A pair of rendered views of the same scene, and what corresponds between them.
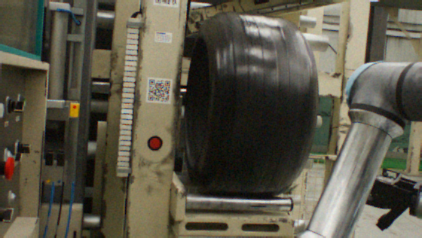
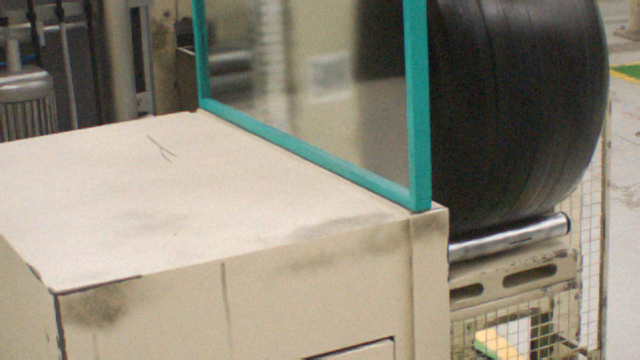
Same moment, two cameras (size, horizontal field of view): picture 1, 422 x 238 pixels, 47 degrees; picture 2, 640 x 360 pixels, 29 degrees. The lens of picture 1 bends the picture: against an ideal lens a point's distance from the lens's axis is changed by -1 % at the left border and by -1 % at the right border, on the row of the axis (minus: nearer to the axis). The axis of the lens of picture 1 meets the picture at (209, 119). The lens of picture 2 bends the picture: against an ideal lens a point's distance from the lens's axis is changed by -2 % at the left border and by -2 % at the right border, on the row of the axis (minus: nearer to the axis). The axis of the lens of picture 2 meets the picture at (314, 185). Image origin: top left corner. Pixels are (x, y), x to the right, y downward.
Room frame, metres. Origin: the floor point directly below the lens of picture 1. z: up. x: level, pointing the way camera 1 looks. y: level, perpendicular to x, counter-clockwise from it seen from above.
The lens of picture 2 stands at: (-0.50, 0.69, 1.66)
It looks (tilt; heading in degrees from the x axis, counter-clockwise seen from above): 17 degrees down; 346
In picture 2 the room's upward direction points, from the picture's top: 3 degrees counter-clockwise
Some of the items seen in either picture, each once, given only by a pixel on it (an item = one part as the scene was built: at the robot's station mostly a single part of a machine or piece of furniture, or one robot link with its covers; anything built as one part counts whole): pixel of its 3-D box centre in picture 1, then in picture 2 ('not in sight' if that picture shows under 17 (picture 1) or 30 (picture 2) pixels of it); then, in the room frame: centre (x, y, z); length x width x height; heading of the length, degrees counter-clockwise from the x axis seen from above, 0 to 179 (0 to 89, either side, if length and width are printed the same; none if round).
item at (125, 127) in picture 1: (129, 98); not in sight; (1.48, 0.25, 1.19); 0.05 x 0.04 x 0.48; 12
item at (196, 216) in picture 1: (234, 223); (483, 277); (1.46, -0.10, 0.83); 0.36 x 0.09 x 0.06; 102
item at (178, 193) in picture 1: (172, 190); not in sight; (1.56, 0.10, 0.90); 0.40 x 0.03 x 0.10; 12
